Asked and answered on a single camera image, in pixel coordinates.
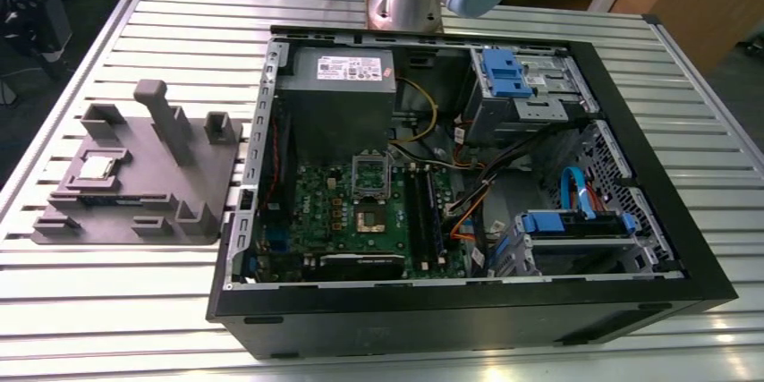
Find silver CPU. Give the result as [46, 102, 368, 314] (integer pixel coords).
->
[79, 156, 119, 180]

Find thin metal locking lever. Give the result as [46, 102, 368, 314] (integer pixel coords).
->
[386, 145, 398, 200]

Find CPU socket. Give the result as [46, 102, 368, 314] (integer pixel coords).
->
[352, 200, 398, 236]

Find grey parts rack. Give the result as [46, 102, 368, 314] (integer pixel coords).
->
[28, 79, 246, 247]

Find RAM stick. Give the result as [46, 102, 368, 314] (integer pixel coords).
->
[75, 195, 150, 208]

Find grey power supply unit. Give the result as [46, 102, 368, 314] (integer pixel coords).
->
[278, 46, 399, 166]

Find blue board connector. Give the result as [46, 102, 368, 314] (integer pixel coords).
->
[267, 225, 290, 254]

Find green motherboard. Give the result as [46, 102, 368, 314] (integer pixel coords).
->
[248, 162, 474, 283]

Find black graphics card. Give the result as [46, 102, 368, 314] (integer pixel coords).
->
[303, 250, 408, 284]

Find black RAM slot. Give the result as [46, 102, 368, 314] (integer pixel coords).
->
[422, 165, 444, 267]
[415, 165, 438, 269]
[406, 165, 430, 269]
[428, 165, 452, 267]

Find blue plastic drive carrier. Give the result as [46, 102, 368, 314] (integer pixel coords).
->
[480, 47, 536, 100]

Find metal drive cage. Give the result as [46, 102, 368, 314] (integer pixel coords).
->
[463, 45, 602, 145]

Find black PC case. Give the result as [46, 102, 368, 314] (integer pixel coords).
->
[206, 23, 740, 361]

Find blue plastic rails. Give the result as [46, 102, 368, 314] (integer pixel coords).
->
[486, 220, 522, 279]

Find hard disk in blue carrier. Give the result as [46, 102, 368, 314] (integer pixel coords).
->
[516, 209, 639, 240]

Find metal disk bay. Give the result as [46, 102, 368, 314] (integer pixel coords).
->
[528, 238, 676, 276]

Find thin red wire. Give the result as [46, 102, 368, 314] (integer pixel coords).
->
[268, 124, 287, 211]

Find yellow wire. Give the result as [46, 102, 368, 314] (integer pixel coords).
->
[391, 76, 440, 146]

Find thin multicolour wire bundle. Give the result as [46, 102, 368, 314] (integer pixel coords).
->
[391, 142, 484, 172]

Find black cable bundle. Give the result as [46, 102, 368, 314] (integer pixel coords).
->
[446, 124, 584, 217]

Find orange wire bundle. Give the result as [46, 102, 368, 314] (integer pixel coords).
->
[448, 214, 483, 242]

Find light blue wire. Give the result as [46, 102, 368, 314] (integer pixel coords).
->
[559, 166, 599, 221]

